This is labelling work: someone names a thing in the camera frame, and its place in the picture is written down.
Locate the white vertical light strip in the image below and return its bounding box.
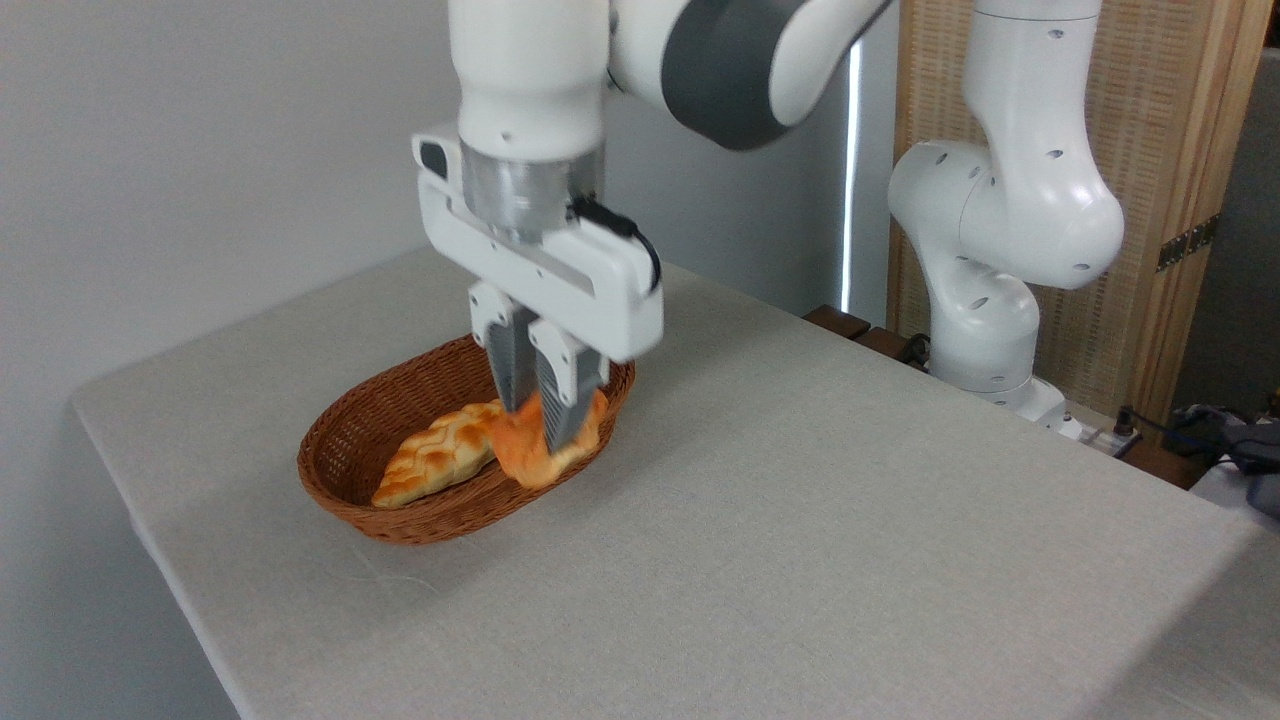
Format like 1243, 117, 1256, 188
841, 45, 863, 314

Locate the metal hinge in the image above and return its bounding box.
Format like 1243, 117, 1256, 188
1157, 214, 1220, 273

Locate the dark grey bag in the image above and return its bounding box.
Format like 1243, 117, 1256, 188
1165, 400, 1280, 521

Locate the brown wicker oval basket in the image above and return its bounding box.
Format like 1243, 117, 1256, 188
297, 333, 637, 546

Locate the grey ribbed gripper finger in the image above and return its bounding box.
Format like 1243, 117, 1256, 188
527, 318, 611, 454
469, 282, 541, 414

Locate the round orange bread bun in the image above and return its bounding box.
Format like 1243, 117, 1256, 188
488, 388, 609, 490

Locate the black power cable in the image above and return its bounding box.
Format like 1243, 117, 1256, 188
1113, 405, 1246, 463

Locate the grey tablecloth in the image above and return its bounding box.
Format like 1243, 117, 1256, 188
70, 245, 1280, 720

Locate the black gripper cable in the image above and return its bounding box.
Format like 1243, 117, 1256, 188
570, 197, 663, 296

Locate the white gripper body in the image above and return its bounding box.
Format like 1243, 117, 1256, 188
412, 125, 665, 363

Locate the braided golden bread loaf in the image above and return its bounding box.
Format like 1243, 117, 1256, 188
371, 400, 506, 510

